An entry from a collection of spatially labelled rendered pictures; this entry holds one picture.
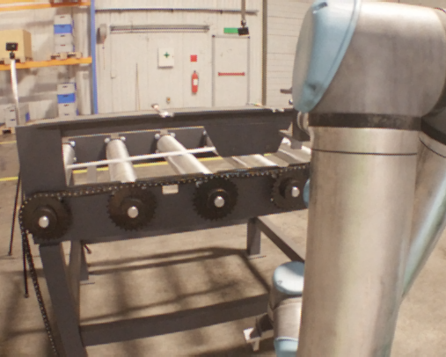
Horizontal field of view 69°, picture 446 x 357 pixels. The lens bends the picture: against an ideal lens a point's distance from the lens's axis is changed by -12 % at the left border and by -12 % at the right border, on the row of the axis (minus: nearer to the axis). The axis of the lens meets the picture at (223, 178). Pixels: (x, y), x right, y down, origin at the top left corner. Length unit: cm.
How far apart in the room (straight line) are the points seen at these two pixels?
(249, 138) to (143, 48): 907
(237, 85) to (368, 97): 1063
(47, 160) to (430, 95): 111
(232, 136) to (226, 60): 950
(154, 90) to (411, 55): 1010
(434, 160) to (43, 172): 111
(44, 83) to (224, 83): 504
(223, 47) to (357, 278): 1051
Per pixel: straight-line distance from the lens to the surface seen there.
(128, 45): 1029
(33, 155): 125
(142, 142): 220
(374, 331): 39
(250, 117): 135
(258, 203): 142
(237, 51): 1091
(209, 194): 126
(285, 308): 77
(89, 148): 219
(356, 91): 33
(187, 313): 158
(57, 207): 124
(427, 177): 47
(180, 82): 1049
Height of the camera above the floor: 132
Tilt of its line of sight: 18 degrees down
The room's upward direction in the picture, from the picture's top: straight up
